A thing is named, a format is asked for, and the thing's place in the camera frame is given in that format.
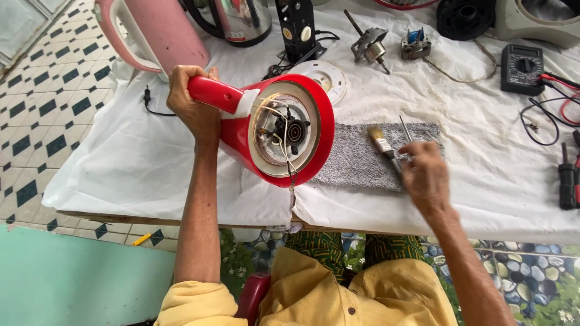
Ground black power cord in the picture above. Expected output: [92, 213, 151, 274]
[262, 30, 340, 81]

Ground red plastic stool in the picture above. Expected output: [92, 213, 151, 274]
[234, 271, 272, 326]

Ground metal fan motor with shaft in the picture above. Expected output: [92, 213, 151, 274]
[343, 9, 391, 75]

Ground black multimeter probe lead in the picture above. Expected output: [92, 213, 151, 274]
[520, 72, 580, 146]

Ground black cable with plug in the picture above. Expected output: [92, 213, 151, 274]
[143, 85, 177, 117]

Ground pink electric kettle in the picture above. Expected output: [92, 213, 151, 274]
[94, 0, 210, 83]

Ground wooden handle paint brush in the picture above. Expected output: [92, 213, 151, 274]
[367, 126, 404, 178]

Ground stainless steel electric kettle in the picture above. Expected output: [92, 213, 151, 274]
[182, 0, 273, 48]

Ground white table cloth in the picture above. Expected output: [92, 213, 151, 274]
[42, 0, 580, 245]

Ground metal screwdriver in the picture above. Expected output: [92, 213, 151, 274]
[399, 115, 414, 145]

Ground red rimmed round object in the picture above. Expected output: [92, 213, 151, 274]
[372, 0, 439, 11]

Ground red electric kettle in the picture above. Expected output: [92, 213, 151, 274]
[187, 74, 336, 188]

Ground red multimeter probe lead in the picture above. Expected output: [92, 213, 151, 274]
[537, 74, 580, 126]

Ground black handled screwdriver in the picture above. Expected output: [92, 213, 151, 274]
[558, 142, 576, 211]

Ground black digital multimeter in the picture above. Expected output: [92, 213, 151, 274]
[500, 43, 546, 97]

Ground black fan control panel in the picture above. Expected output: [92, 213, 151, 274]
[275, 0, 328, 65]

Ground black round plastic part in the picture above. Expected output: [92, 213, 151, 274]
[436, 0, 496, 41]

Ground beige appliance housing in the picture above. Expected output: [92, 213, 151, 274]
[494, 0, 580, 49]

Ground yellow shirt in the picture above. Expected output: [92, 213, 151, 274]
[153, 247, 458, 326]

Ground grey textured mat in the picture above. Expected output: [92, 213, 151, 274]
[309, 122, 441, 193]

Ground beige cord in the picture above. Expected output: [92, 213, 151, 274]
[422, 39, 498, 84]

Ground person's right hand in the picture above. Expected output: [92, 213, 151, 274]
[397, 141, 450, 213]

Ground small blue coil motor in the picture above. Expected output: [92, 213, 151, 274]
[401, 27, 432, 61]

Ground green patterned trousers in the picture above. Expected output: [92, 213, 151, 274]
[285, 231, 426, 283]

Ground white round base plate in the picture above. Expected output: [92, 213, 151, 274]
[287, 60, 348, 107]

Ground person's left hand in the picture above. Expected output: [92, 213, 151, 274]
[166, 65, 222, 142]

